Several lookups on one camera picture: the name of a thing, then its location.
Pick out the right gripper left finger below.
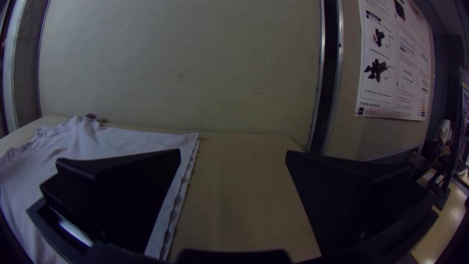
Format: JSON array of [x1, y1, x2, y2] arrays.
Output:
[[39, 148, 182, 254]]

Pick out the dark metal-edged partition post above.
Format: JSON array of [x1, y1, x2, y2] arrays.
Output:
[[306, 0, 345, 156], [0, 0, 50, 137]]

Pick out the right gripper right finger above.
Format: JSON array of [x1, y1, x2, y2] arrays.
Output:
[[285, 149, 439, 263]]

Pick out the white printed wall poster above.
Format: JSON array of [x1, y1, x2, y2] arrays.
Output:
[[354, 0, 435, 122]]

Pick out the light grey t-shirt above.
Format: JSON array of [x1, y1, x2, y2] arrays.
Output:
[[0, 113, 201, 264]]

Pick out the person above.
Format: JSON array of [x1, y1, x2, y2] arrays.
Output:
[[426, 116, 459, 169]]

